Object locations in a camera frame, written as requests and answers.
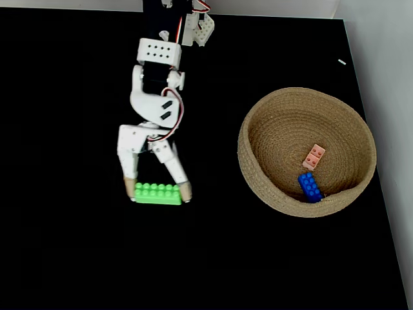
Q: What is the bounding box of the green lego block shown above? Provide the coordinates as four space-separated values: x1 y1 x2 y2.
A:
134 182 183 206

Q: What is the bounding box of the blue lego block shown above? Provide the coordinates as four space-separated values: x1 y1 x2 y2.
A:
297 172 324 204

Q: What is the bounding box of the pink lego block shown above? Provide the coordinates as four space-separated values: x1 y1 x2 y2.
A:
302 144 327 172

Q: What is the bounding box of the red black gripper servo cable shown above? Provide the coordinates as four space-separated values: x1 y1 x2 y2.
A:
146 87 185 142

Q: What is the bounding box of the woven rope basket tray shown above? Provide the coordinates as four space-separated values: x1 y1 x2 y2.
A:
237 87 378 218

